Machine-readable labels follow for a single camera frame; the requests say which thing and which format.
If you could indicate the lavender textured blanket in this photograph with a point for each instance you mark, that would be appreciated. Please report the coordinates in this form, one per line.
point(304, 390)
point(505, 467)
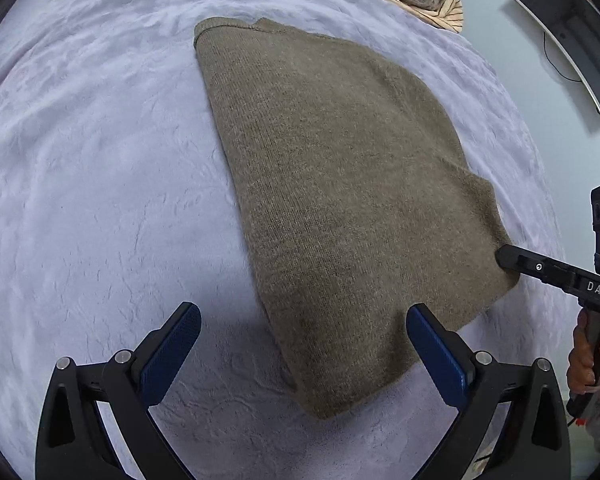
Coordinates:
point(105, 185)

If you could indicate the person's right hand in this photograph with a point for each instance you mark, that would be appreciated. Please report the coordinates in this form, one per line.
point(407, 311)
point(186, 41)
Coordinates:
point(582, 355)

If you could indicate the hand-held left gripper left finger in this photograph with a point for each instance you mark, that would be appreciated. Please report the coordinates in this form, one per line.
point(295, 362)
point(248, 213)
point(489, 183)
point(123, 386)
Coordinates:
point(170, 350)

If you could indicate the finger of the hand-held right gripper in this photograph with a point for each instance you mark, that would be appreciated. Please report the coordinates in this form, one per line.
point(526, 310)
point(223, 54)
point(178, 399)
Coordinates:
point(530, 266)

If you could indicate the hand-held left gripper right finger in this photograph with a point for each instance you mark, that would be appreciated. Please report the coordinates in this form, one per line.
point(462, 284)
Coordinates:
point(437, 355)

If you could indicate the olive brown knit sweater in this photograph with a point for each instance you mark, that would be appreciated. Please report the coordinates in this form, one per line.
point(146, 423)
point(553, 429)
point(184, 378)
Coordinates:
point(340, 185)

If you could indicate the wall-mounted flat screen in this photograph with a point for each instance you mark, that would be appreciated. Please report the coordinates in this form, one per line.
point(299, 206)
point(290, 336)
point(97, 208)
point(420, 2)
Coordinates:
point(575, 30)

